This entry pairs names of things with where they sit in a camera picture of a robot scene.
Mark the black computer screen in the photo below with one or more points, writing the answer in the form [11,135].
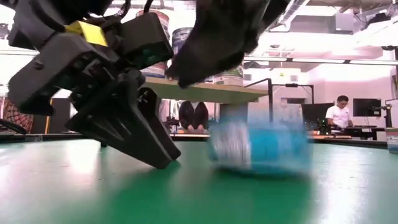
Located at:
[314,113]

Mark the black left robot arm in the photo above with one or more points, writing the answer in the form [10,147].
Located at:
[37,18]

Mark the black background stand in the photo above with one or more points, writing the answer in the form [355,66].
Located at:
[290,84]

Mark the black wall monitor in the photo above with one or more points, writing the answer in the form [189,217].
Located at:
[367,107]

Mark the black panel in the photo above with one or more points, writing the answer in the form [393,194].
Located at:
[60,119]

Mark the green table mat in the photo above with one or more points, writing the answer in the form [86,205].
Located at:
[199,202]

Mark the patterned wall tapestry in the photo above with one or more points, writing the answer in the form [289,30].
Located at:
[12,115]

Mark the camera on tripod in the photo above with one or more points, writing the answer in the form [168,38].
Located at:
[388,116]

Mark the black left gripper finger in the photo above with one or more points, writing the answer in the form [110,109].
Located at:
[161,130]
[124,124]

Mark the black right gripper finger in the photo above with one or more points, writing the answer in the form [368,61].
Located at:
[205,59]

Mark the person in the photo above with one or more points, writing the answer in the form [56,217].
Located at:
[339,115]
[193,115]

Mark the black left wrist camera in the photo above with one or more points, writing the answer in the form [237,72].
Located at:
[146,40]

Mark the silver ceiling duct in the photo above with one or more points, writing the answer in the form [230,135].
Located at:
[298,9]

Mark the wooden shelf with black legs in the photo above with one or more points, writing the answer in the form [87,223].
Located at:
[211,93]

